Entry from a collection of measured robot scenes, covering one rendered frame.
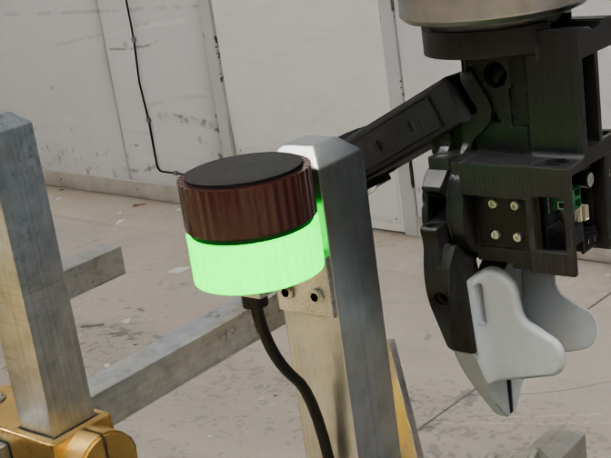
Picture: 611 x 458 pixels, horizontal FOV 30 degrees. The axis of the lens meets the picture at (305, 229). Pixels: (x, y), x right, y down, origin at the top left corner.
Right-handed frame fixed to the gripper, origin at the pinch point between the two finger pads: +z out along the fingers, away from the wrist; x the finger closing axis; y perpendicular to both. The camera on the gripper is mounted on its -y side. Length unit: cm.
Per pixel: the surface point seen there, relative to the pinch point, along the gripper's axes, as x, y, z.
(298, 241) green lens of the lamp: -13.0, -0.9, -12.9
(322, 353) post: -9.6, -3.4, -5.7
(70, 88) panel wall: 283, -389, 52
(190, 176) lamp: -14.3, -5.5, -15.9
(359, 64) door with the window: 272, -213, 39
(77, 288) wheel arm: 16, -56, 8
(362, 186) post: -6.5, -2.1, -13.3
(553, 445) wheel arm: 19.7, -7.6, 15.3
